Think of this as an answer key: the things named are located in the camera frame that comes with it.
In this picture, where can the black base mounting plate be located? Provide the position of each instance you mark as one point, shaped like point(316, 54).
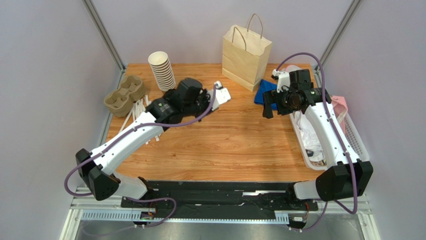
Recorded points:
point(220, 200)

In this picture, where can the brown paper bag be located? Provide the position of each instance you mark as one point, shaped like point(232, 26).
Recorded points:
point(245, 55)

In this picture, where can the white pink mesh pouches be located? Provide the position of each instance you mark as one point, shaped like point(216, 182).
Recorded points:
point(290, 68)

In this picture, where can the stack of paper cups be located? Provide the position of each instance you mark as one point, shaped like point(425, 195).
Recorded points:
point(162, 70)

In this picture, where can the white garment in basket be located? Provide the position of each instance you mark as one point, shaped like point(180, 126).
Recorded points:
point(309, 138)

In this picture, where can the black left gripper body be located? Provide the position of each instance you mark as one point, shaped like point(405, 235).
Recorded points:
point(201, 105)

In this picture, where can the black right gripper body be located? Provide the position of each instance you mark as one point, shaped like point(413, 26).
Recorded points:
point(277, 103)

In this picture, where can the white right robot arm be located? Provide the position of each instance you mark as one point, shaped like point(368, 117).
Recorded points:
point(346, 174)

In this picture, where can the cardboard cup carrier stack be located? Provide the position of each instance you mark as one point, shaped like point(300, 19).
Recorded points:
point(120, 101)

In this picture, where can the blue cloth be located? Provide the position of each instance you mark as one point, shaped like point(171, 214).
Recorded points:
point(264, 86)

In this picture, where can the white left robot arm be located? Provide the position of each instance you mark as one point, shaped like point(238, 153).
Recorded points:
point(97, 168)

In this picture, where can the pile of wrapped straws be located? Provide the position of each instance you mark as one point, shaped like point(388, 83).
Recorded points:
point(138, 107)

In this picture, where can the white plastic basket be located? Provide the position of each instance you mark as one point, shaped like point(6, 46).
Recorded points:
point(351, 135)

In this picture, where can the aluminium frame rail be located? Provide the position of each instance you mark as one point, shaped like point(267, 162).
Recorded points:
point(108, 220)

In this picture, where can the pink mesh bag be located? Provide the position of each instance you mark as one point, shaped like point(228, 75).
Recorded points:
point(339, 110)

